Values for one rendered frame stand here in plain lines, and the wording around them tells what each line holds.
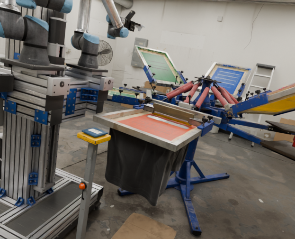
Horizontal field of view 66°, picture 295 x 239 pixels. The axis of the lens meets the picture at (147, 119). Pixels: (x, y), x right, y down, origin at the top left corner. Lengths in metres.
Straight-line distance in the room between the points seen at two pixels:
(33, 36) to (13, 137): 0.77
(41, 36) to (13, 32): 0.12
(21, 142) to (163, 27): 5.41
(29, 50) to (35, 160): 0.81
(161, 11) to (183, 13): 0.65
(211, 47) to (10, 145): 5.10
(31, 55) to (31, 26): 0.14
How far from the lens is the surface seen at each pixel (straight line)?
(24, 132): 1.75
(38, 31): 1.36
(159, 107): 1.89
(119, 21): 1.90
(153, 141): 1.28
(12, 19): 1.33
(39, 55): 1.36
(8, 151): 1.92
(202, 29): 6.20
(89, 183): 1.39
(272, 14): 6.01
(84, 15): 1.89
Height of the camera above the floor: 1.39
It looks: 14 degrees down
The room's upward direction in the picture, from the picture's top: 11 degrees clockwise
